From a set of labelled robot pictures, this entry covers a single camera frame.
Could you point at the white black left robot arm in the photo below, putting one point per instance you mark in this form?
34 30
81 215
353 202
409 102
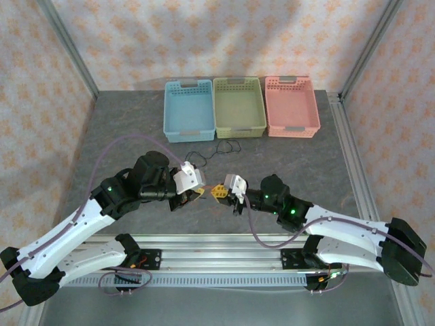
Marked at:
61 234

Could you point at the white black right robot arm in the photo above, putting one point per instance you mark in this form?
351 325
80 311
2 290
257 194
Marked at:
350 225

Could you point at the blue plastic basket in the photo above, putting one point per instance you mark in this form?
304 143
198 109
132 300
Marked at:
188 112

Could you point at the green plastic basket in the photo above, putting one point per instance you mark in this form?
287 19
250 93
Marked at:
239 108

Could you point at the pink plastic basket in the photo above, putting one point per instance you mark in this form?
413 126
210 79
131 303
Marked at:
292 108

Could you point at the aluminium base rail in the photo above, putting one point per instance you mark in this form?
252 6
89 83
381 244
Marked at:
221 258

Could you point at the aluminium frame post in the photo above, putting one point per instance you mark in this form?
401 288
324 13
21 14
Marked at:
369 47
68 47

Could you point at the aluminium frame bar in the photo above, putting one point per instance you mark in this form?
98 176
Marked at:
413 309
29 319

